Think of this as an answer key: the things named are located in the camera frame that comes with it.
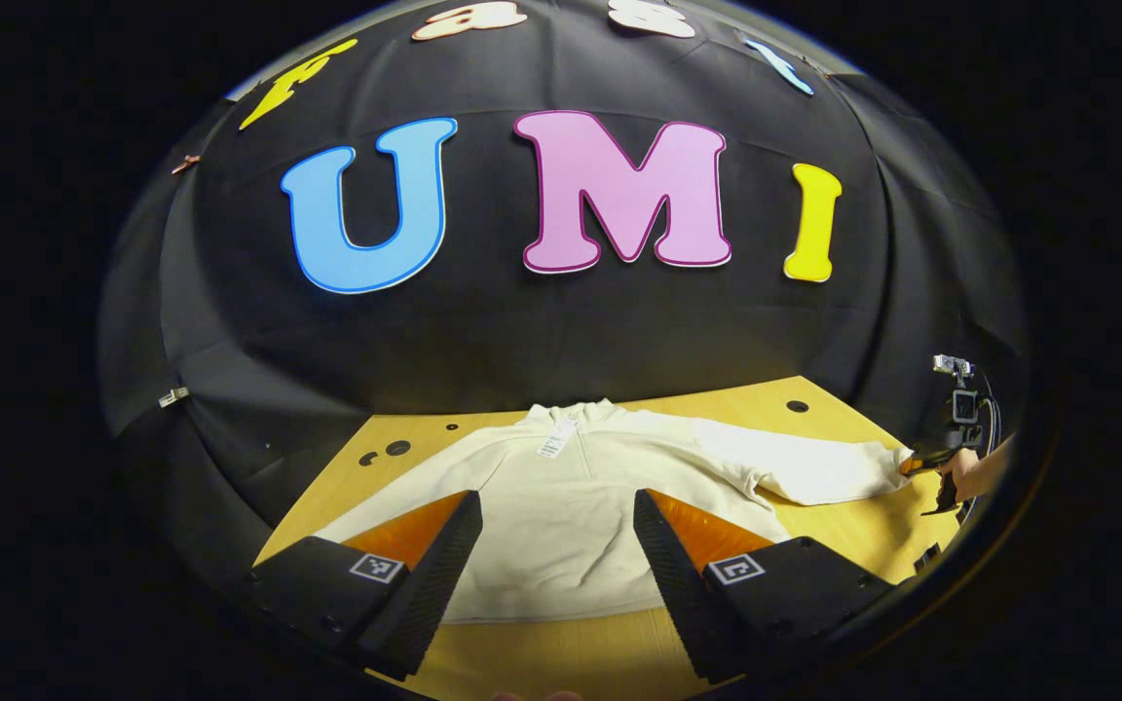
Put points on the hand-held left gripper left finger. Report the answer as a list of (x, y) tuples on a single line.
[(434, 584)]

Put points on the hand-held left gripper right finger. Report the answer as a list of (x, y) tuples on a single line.
[(678, 594)]

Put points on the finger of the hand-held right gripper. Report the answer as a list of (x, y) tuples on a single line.
[(921, 461)]

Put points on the white sweatshirt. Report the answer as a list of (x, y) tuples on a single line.
[(561, 506)]

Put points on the black backdrop cloth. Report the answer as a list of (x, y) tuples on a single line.
[(561, 331)]

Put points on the small metal clip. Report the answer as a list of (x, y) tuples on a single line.
[(173, 396)]

